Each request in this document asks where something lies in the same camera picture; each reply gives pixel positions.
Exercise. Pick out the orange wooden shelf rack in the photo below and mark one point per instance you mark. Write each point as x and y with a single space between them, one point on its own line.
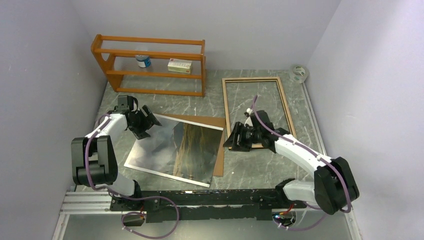
123 56

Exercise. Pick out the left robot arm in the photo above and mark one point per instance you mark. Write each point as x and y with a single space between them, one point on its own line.
93 158

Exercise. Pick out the landscape photo print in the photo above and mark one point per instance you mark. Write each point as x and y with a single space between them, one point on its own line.
157 154

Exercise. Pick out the blue white small jar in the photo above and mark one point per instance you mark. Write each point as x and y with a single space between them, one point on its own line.
143 61

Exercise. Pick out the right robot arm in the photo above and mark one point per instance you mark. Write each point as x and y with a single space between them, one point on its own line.
333 187

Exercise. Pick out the clear tape roll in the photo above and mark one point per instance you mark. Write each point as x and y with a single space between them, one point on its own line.
298 73

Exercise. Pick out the brown backing board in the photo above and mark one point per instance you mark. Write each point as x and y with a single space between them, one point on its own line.
200 148

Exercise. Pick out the white cream small box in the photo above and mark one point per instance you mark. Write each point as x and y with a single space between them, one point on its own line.
180 66

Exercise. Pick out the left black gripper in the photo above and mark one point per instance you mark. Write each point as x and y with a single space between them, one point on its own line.
149 121

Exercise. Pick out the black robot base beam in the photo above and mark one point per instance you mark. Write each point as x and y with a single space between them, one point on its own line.
189 205

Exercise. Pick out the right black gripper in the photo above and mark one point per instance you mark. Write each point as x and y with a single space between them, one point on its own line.
232 141

